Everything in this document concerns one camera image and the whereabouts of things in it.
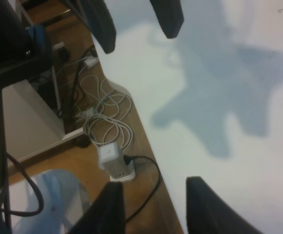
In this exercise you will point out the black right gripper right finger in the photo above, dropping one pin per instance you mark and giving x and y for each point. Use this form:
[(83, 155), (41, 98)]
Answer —
[(169, 15)]

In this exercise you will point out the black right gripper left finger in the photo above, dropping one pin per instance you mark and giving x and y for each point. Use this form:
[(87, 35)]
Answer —
[(100, 23)]

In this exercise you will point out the white cabinet panel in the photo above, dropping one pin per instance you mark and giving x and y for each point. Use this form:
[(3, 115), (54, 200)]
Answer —
[(31, 127)]

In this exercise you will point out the white power adapter cube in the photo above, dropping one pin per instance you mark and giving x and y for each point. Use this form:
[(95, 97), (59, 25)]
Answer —
[(108, 153)]

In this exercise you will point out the white power strip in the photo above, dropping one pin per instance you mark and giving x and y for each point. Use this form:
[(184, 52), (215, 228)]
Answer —
[(127, 174)]

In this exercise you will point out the clear plastic bag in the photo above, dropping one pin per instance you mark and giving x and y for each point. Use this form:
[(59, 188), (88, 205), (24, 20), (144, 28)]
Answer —
[(65, 202)]

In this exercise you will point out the black metal frame stand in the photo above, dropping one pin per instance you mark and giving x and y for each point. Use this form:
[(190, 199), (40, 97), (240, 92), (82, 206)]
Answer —
[(24, 53)]

